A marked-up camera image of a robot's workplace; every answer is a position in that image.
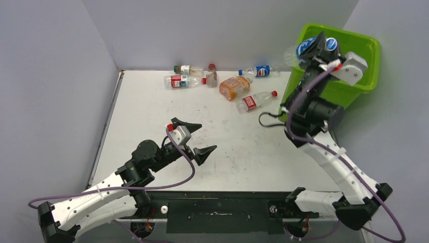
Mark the red blue label bottle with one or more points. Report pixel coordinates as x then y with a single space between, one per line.
174 82

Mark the blue label water bottle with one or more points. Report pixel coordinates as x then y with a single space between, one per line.
293 54

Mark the green plastic bin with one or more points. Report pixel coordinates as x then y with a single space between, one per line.
338 95

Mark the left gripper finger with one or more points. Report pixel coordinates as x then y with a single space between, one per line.
191 127
201 154

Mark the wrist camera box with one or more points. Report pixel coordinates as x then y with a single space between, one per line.
350 71
180 135

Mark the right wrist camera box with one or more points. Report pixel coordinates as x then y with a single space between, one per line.
350 71

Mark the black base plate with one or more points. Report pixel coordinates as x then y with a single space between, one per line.
219 212

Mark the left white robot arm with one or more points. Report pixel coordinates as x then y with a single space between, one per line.
124 192

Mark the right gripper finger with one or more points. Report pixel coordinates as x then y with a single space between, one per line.
313 48
334 52

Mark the orange bottle white cap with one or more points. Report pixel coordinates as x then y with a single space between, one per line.
235 87

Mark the red cap small bottle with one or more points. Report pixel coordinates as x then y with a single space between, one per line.
211 76

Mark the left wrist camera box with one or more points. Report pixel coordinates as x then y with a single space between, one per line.
180 135

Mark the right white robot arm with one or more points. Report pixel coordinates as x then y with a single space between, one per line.
309 120

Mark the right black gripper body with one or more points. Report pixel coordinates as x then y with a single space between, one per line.
312 89

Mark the green cap brown bottle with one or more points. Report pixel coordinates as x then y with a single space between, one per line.
189 70

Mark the far pepsi bottle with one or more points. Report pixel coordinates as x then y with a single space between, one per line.
260 71

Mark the red label clear bottle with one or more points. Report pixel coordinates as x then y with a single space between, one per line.
255 101

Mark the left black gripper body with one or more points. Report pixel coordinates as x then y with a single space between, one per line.
168 156

